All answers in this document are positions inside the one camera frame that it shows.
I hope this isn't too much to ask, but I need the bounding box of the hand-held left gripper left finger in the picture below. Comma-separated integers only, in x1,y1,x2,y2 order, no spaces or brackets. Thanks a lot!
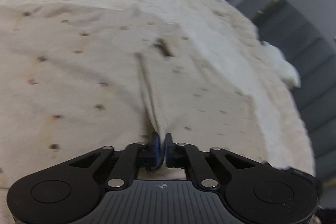
70,133,161,190

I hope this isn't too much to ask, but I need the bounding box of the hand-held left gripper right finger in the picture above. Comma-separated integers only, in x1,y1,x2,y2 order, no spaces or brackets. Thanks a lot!
165,134,256,190

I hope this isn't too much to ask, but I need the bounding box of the beige printed garment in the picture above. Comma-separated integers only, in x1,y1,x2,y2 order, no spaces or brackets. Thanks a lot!
0,2,263,189

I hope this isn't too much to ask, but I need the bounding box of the cream fluffy blanket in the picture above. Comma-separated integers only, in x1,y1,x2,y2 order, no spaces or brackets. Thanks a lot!
0,0,317,224

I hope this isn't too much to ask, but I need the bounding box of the white plush toy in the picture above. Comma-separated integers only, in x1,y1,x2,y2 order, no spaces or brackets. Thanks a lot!
261,40,301,88

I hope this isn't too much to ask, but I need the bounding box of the grey padded headboard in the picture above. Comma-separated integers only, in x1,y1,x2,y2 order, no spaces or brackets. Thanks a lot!
236,0,336,189

